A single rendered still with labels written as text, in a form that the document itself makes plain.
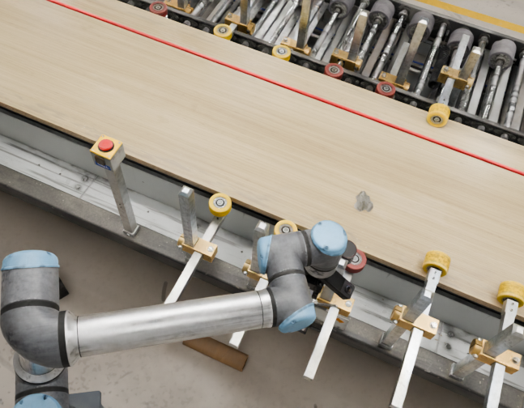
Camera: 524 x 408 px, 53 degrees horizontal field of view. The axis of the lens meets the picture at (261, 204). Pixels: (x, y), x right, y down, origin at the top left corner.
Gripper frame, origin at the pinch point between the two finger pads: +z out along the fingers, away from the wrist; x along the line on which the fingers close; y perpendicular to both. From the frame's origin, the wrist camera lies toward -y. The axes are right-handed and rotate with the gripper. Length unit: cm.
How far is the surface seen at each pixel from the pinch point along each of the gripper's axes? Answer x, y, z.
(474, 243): -46, -43, 11
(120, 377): 31, 67, 101
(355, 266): -19.5, -8.4, 10.3
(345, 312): -5.3, -10.6, 15.2
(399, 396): 16.0, -32.1, 4.9
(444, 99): -101, -17, 5
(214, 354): 6, 33, 94
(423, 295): -6.8, -27.0, -13.1
